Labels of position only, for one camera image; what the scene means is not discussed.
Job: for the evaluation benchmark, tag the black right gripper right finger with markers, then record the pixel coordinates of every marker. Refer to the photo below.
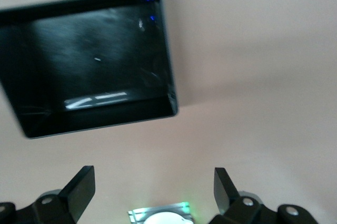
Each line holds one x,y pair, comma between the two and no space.
223,195

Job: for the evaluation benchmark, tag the black rectangular plastic box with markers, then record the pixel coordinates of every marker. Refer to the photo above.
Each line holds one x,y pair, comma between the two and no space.
92,63

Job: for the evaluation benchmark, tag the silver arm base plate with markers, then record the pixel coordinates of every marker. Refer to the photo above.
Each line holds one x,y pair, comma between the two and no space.
135,214

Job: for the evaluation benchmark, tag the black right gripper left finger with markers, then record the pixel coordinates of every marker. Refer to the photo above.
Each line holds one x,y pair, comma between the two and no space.
76,197

